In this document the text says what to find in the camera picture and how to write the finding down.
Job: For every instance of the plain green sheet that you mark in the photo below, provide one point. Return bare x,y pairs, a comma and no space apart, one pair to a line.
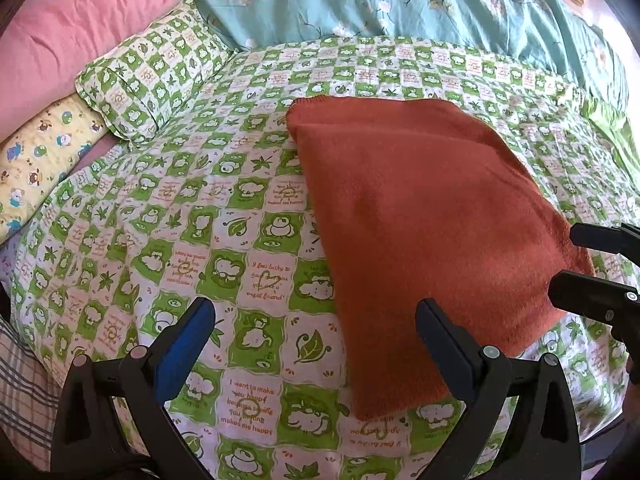
612,130

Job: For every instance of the lilac sheet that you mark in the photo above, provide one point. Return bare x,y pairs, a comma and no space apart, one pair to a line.
97,152

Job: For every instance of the green checkered bed sheet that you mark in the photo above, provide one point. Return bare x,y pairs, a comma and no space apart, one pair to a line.
225,210

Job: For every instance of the plaid cloth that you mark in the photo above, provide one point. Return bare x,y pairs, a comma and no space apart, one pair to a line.
25,390

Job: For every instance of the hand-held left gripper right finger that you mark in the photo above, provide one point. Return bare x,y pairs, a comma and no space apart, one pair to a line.
445,350

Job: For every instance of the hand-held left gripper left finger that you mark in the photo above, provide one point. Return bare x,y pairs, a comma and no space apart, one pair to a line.
185,350

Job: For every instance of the green checkered pillow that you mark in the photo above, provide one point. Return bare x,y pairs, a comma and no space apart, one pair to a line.
145,80

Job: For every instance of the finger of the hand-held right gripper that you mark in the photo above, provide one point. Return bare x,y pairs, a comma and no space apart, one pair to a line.
605,240
590,295

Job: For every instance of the yellow cartoon print pillow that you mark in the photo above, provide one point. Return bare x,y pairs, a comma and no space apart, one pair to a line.
40,160

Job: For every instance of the teal floral quilt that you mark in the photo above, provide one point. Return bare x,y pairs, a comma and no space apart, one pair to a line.
400,0

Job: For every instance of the pink pillow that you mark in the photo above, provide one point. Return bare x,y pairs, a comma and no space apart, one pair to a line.
65,40

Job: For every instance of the orange fleece cloth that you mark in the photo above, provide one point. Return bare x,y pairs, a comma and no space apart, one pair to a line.
410,220

